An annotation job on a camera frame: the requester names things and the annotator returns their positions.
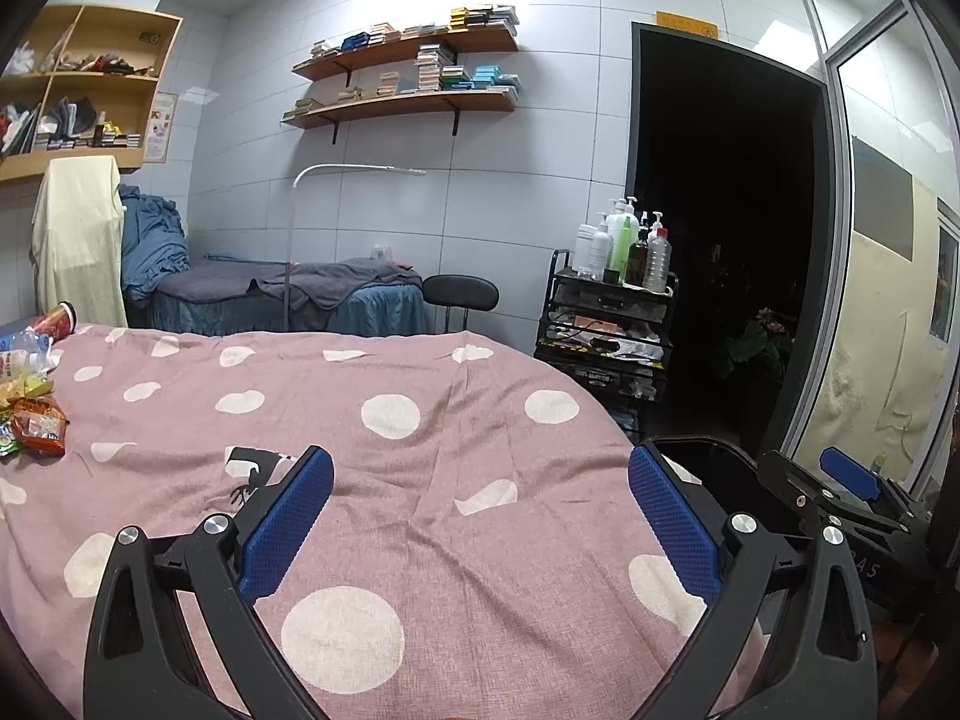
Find wooden wall cabinet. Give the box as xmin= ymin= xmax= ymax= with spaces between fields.
xmin=0 ymin=4 xmax=185 ymax=183

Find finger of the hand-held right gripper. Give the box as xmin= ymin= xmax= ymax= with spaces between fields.
xmin=819 ymin=446 xmax=928 ymax=516
xmin=756 ymin=450 xmax=913 ymax=542

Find black round stool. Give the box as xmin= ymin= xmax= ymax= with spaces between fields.
xmin=422 ymin=274 xmax=500 ymax=335

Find wooden wall shelf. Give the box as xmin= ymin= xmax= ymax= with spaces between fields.
xmin=292 ymin=28 xmax=521 ymax=80
xmin=281 ymin=86 xmax=521 ymax=146

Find white floor lamp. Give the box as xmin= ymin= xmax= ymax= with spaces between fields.
xmin=289 ymin=162 xmax=429 ymax=335

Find red paper cup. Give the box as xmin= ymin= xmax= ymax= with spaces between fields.
xmin=37 ymin=301 xmax=79 ymax=339

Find black trolley cart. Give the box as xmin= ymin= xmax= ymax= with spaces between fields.
xmin=534 ymin=247 xmax=680 ymax=430

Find green bottle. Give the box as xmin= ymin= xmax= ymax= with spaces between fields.
xmin=606 ymin=197 xmax=639 ymax=284

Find grey blanket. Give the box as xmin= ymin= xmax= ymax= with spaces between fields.
xmin=161 ymin=256 xmax=425 ymax=313

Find cream cloth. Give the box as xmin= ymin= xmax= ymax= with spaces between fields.
xmin=30 ymin=156 xmax=129 ymax=330

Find glass sliding door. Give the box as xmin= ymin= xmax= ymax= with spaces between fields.
xmin=795 ymin=0 xmax=960 ymax=497

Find blue skirted massage bed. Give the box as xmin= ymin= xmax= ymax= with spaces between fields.
xmin=124 ymin=256 xmax=431 ymax=337

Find pink polka-dot blanket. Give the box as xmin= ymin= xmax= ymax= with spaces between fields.
xmin=0 ymin=322 xmax=773 ymax=720

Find row of small boxes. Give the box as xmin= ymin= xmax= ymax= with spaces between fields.
xmin=309 ymin=4 xmax=521 ymax=60

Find yellow label plastic bottle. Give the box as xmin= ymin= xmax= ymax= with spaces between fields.
xmin=0 ymin=326 xmax=58 ymax=384

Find dark brown bottle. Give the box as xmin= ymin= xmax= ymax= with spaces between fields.
xmin=626 ymin=229 xmax=650 ymax=288

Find wall shelves with boxes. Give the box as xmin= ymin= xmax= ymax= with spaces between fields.
xmin=285 ymin=43 xmax=521 ymax=120

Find yellow-green snack packet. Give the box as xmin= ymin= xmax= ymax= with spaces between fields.
xmin=0 ymin=375 xmax=56 ymax=410

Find white pump bottle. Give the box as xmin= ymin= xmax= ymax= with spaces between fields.
xmin=592 ymin=212 xmax=617 ymax=280

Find wall poster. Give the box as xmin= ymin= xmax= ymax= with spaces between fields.
xmin=144 ymin=92 xmax=179 ymax=165

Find orange-red snack packet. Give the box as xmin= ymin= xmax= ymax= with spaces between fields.
xmin=11 ymin=397 xmax=71 ymax=458

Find yellow door sign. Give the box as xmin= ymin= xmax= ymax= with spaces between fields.
xmin=656 ymin=11 xmax=719 ymax=39

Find blue duvet pile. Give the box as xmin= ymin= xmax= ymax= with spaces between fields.
xmin=118 ymin=184 xmax=193 ymax=300

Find potted plant pink flowers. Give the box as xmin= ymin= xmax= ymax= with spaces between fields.
xmin=712 ymin=307 xmax=795 ymax=385

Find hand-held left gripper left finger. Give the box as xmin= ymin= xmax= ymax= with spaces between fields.
xmin=84 ymin=445 xmax=336 ymax=720

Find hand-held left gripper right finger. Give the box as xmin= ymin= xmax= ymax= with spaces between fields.
xmin=628 ymin=444 xmax=878 ymax=720

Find black trash bin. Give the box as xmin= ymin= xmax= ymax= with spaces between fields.
xmin=645 ymin=435 xmax=826 ymax=541

